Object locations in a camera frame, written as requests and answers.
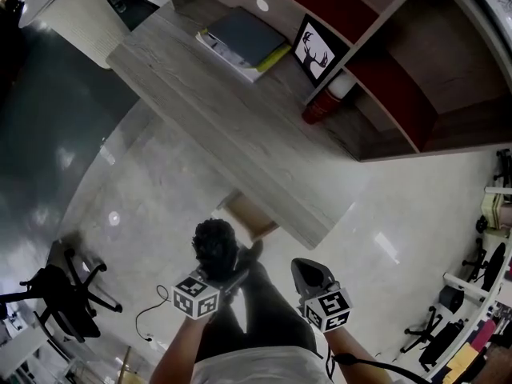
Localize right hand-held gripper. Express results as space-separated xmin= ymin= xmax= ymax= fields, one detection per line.
xmin=290 ymin=257 xmax=354 ymax=333

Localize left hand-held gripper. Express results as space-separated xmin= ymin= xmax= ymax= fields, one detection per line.
xmin=171 ymin=267 xmax=250 ymax=321

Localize wooden desk drawer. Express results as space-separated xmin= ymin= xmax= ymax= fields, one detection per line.
xmin=217 ymin=189 xmax=280 ymax=244

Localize person's left forearm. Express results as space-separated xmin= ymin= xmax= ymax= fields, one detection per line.
xmin=149 ymin=315 xmax=214 ymax=384

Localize person's right forearm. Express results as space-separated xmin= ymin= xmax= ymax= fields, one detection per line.
xmin=322 ymin=325 xmax=396 ymax=384

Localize person's dark trousers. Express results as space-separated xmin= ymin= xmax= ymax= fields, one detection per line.
xmin=194 ymin=250 xmax=322 ymax=362

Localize person's white shirt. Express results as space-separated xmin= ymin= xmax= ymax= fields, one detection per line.
xmin=190 ymin=346 xmax=335 ymax=384

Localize black office chair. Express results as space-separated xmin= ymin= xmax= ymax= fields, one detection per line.
xmin=461 ymin=237 xmax=507 ymax=292
xmin=400 ymin=305 xmax=470 ymax=372
xmin=0 ymin=247 xmax=124 ymax=344

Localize black box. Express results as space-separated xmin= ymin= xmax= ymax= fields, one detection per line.
xmin=438 ymin=285 xmax=466 ymax=314

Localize grey wooden desk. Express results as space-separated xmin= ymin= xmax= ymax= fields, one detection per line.
xmin=106 ymin=0 xmax=363 ymax=250

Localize red cup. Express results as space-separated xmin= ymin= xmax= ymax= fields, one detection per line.
xmin=301 ymin=87 xmax=342 ymax=126

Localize white cup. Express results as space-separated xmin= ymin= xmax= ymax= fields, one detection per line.
xmin=327 ymin=71 xmax=356 ymax=100

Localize white book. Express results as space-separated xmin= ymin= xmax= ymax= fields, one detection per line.
xmin=195 ymin=28 xmax=265 ymax=84

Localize yellow-green folder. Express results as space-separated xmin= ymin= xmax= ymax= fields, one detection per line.
xmin=255 ymin=42 xmax=293 ymax=74

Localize wooden shelf unit red back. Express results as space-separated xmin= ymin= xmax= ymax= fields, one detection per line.
xmin=162 ymin=0 xmax=512 ymax=163

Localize framed deer picture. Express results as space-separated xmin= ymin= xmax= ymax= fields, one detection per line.
xmin=290 ymin=13 xmax=354 ymax=89

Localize dark grey notebook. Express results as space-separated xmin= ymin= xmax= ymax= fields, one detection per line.
xmin=206 ymin=6 xmax=287 ymax=68

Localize white ribbed cabinet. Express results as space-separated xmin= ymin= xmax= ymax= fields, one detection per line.
xmin=17 ymin=0 xmax=132 ymax=70

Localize black floor cable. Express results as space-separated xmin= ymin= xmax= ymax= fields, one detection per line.
xmin=134 ymin=284 xmax=172 ymax=342

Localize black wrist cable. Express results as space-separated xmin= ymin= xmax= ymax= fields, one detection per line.
xmin=325 ymin=345 xmax=432 ymax=384

